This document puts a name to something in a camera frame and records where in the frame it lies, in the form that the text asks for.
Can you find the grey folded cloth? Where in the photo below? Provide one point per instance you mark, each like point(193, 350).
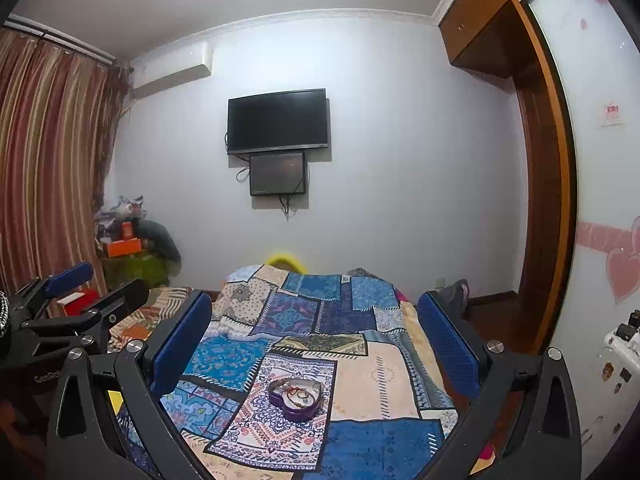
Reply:
point(160, 245)

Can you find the curtain rail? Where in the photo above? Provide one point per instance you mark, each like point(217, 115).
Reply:
point(65, 40)

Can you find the yellow round object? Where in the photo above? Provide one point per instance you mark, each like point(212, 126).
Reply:
point(285, 261)

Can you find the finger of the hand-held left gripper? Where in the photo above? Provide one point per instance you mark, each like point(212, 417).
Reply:
point(70, 276)
point(120, 297)

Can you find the white heart-print wardrobe door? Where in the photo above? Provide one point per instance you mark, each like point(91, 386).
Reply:
point(600, 185)

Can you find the white sticker-covered cabinet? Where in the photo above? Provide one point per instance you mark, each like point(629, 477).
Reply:
point(620, 390)

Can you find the purple heart-shaped tin box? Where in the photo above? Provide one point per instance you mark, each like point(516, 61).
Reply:
point(295, 402)

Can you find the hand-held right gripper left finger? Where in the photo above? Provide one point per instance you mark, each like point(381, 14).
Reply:
point(182, 340)

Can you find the striped brown curtain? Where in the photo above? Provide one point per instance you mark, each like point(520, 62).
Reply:
point(50, 160)

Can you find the white air conditioner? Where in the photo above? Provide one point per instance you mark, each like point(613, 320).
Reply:
point(172, 70)

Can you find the red square door sticker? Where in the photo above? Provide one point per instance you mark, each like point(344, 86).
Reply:
point(612, 113)

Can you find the wooden overhead cabinet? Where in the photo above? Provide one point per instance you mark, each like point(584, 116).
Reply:
point(490, 15)

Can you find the red and white box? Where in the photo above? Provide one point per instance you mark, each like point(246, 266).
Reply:
point(77, 302)

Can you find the small black wall monitor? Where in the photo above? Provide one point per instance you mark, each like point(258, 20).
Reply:
point(278, 174)

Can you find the pile of clutter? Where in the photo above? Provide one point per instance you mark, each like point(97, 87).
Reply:
point(120, 215)

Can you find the grey bag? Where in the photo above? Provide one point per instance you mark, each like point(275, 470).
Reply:
point(454, 297)

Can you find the striped orange blanket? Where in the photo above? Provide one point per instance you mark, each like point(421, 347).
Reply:
point(145, 320)

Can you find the patchwork blue bed blanket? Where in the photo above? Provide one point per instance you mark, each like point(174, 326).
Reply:
point(330, 340)

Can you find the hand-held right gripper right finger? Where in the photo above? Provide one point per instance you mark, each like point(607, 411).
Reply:
point(445, 340)

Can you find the orange box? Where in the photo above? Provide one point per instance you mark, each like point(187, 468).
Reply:
point(122, 247)

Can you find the black wall television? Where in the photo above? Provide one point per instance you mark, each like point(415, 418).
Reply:
point(278, 121)

